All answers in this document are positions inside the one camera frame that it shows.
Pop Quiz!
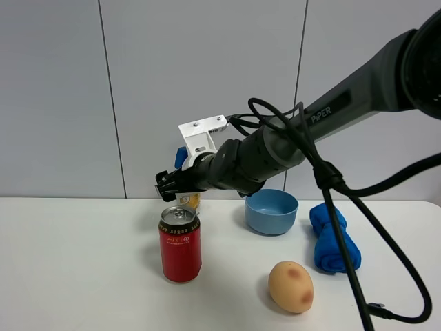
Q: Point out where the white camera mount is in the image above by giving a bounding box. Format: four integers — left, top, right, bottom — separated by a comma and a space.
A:
178, 115, 228, 171

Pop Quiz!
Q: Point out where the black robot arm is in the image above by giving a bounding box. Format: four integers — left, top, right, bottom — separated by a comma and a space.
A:
156, 13, 440, 201

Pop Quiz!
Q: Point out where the white blue shampoo bottle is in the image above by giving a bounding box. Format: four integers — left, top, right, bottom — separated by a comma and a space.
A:
174, 146, 201, 214

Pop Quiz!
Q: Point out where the blue plastic bowl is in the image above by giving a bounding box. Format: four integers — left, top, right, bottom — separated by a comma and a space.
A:
245, 189, 299, 236

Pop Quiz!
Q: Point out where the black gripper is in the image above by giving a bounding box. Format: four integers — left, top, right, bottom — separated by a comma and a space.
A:
155, 153, 221, 202

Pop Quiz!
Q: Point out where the black cable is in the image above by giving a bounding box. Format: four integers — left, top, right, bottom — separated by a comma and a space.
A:
227, 97, 441, 331

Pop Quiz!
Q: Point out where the red soda can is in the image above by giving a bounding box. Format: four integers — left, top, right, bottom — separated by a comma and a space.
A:
158, 205, 202, 283

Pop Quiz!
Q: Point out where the tan potato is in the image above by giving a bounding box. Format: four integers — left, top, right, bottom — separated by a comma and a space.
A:
268, 261, 314, 314

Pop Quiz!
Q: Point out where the rolled blue towel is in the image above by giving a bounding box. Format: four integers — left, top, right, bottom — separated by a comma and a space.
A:
309, 203, 362, 273

